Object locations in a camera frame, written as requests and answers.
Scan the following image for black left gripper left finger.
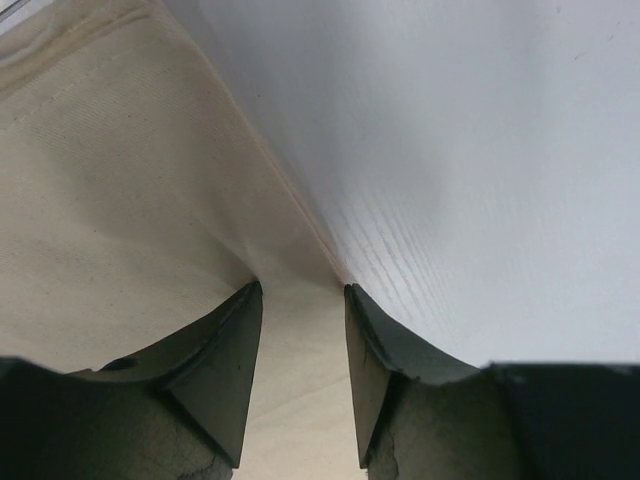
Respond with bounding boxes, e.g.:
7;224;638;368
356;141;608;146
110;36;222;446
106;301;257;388
1;282;263;479

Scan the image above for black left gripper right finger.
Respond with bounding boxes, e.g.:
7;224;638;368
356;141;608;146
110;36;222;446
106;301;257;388
344;284;639;479

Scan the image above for beige cloth wrap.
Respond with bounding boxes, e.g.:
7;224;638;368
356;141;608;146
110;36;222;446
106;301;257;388
1;1;362;479

